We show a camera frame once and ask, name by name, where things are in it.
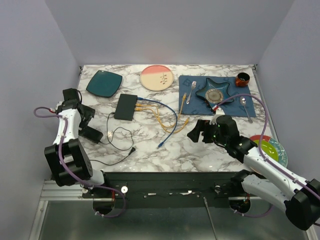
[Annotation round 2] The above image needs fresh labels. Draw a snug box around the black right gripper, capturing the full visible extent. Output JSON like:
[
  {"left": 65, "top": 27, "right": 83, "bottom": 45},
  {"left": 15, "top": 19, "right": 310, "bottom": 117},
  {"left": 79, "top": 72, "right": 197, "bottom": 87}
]
[{"left": 186, "top": 118, "right": 228, "bottom": 146}]

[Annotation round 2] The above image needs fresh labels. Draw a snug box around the black network switch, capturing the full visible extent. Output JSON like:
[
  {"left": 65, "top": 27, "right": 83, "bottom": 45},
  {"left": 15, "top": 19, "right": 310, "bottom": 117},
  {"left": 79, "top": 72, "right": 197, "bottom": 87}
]
[{"left": 114, "top": 93, "right": 138, "bottom": 121}]

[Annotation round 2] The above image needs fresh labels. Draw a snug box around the yellow ethernet cable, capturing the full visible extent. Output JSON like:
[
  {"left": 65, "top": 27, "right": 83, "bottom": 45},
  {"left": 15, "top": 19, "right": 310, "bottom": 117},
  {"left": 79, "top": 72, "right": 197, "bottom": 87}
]
[
  {"left": 134, "top": 106, "right": 190, "bottom": 134},
  {"left": 134, "top": 92, "right": 188, "bottom": 133}
]

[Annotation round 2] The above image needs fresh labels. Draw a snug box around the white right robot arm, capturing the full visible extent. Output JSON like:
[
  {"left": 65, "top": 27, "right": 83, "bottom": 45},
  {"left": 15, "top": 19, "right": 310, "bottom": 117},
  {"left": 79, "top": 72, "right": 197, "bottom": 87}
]
[{"left": 187, "top": 115, "right": 320, "bottom": 231}]

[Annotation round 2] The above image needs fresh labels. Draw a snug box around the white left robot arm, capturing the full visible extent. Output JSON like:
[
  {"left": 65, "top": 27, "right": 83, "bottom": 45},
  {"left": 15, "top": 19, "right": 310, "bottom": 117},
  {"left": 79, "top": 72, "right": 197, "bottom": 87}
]
[{"left": 44, "top": 88, "right": 111, "bottom": 198}]

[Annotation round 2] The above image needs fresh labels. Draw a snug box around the black power adapter brick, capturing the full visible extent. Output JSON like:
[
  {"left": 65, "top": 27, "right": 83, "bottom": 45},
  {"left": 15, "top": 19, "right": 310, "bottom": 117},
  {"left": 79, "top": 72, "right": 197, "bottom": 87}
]
[{"left": 78, "top": 126, "right": 103, "bottom": 144}]

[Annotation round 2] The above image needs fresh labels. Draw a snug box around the blue cloth placemat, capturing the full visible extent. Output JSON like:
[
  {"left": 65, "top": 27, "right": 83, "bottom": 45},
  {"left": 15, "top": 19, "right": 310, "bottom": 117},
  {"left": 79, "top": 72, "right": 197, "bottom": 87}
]
[{"left": 178, "top": 75, "right": 256, "bottom": 118}]

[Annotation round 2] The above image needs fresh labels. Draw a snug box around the teal square plate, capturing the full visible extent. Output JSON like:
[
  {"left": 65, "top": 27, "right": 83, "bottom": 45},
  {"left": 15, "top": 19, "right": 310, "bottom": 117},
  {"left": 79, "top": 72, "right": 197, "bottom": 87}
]
[{"left": 86, "top": 70, "right": 123, "bottom": 98}]

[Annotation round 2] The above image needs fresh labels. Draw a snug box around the blue star-shaped dish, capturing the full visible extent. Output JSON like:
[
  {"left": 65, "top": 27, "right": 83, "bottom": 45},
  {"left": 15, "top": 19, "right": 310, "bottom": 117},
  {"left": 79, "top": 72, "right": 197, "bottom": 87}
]
[{"left": 195, "top": 77, "right": 232, "bottom": 109}]

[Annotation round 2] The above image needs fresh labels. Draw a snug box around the silver fork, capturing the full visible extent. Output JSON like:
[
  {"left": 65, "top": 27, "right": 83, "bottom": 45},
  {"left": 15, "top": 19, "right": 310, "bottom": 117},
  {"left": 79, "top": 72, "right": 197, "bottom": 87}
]
[{"left": 185, "top": 81, "right": 197, "bottom": 105}]

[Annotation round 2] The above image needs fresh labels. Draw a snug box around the silver spoon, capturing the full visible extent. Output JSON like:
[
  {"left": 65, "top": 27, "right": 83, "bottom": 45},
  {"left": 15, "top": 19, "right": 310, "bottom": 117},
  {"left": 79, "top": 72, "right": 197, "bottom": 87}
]
[{"left": 239, "top": 96, "right": 253, "bottom": 124}]

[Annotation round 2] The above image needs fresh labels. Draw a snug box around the red rimmed plate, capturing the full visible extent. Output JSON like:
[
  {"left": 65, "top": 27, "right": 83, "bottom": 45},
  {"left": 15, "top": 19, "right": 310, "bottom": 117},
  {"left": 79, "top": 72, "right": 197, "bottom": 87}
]
[{"left": 249, "top": 134, "right": 271, "bottom": 144}]

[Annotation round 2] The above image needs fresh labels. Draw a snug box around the lime green plate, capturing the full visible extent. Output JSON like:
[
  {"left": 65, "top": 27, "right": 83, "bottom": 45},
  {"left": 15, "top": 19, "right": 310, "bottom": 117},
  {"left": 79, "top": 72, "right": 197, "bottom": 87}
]
[{"left": 261, "top": 140, "right": 279, "bottom": 162}]

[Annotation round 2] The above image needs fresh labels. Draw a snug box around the orange-brown mug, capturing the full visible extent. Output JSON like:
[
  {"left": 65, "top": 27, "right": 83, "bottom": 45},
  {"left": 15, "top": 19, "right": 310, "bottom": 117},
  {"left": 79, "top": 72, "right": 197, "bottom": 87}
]
[{"left": 235, "top": 72, "right": 250, "bottom": 87}]

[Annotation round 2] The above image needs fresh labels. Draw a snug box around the pink and cream round plate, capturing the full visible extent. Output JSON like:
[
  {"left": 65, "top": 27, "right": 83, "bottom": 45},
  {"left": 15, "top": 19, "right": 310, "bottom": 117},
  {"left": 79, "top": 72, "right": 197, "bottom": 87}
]
[{"left": 139, "top": 64, "right": 175, "bottom": 91}]

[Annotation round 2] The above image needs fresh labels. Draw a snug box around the light blue patterned plate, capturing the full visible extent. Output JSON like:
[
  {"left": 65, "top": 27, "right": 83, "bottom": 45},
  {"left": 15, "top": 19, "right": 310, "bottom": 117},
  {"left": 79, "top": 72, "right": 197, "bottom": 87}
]
[{"left": 268, "top": 138, "right": 289, "bottom": 168}]

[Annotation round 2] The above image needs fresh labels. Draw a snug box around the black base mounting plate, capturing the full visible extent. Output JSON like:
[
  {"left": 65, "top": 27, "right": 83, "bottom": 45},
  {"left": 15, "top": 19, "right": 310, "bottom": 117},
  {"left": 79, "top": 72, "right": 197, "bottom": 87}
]
[{"left": 51, "top": 171, "right": 262, "bottom": 210}]

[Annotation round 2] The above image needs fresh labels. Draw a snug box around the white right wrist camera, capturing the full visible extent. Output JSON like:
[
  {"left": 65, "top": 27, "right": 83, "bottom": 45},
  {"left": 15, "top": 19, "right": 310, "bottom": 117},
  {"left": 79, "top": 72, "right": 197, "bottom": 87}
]
[{"left": 210, "top": 107, "right": 225, "bottom": 125}]

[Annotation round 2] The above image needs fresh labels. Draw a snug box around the blue ethernet cable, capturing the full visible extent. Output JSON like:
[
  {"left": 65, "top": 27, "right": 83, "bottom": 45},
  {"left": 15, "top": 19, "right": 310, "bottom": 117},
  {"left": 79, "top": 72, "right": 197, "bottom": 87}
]
[{"left": 136, "top": 96, "right": 179, "bottom": 150}]

